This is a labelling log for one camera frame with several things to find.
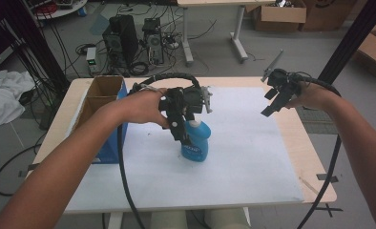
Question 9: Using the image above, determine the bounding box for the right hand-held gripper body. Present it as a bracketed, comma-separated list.
[261, 49, 303, 103]

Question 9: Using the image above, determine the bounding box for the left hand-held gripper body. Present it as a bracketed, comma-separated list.
[158, 85, 215, 122]

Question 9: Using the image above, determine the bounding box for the blue bottle with white cap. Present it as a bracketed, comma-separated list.
[179, 119, 212, 163]

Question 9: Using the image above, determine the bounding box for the cardboard box with blue sides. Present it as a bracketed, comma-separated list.
[66, 74, 130, 165]

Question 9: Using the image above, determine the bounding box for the person's right hand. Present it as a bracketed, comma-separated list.
[285, 82, 332, 112]

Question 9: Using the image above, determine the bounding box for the person's left hand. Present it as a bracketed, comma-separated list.
[122, 88, 171, 129]

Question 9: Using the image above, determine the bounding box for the grey floor mat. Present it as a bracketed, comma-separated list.
[295, 84, 366, 136]

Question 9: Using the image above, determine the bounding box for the white table mat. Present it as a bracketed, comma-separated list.
[63, 85, 305, 214]

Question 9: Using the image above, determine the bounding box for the open cardboard box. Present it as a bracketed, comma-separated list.
[252, 0, 308, 33]

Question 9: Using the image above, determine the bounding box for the white-legged desk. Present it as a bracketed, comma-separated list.
[176, 0, 277, 68]

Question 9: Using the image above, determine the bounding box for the small black computer tower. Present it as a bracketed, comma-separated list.
[141, 17, 165, 67]

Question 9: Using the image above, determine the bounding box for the tall cardboard box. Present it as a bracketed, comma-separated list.
[298, 0, 360, 32]

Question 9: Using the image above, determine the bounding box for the large black computer tower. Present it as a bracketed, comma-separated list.
[101, 13, 139, 70]

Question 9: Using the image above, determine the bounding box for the grey tape strip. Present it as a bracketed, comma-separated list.
[18, 162, 41, 178]
[315, 173, 340, 184]

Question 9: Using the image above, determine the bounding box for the cardboard box with dark item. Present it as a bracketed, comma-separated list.
[352, 13, 376, 86]

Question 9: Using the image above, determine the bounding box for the white power supply unit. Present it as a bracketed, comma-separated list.
[85, 46, 100, 74]

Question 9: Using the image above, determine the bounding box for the white table leg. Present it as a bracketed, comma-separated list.
[107, 212, 124, 229]

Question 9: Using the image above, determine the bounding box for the black tape cross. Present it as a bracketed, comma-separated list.
[312, 202, 344, 219]

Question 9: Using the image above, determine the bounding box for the round white table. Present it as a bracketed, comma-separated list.
[32, 0, 89, 21]

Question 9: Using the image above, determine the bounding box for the crumpled white cloth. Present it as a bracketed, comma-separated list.
[0, 69, 36, 128]

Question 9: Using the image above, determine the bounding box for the left hand-held gripper black cable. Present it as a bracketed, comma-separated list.
[116, 72, 206, 229]

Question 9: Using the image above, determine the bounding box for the hand-held gripper black cable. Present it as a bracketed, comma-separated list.
[287, 72, 343, 229]
[116, 72, 206, 229]

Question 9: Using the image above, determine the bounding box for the black metal stand post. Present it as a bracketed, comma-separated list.
[316, 0, 376, 86]

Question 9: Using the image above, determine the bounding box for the right hand-held gripper black cable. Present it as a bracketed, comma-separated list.
[287, 72, 343, 229]

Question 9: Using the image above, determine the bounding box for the black stand post with cables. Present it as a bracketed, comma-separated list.
[0, 0, 72, 98]

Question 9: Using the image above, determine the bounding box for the black floor cable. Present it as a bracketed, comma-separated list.
[0, 142, 43, 198]

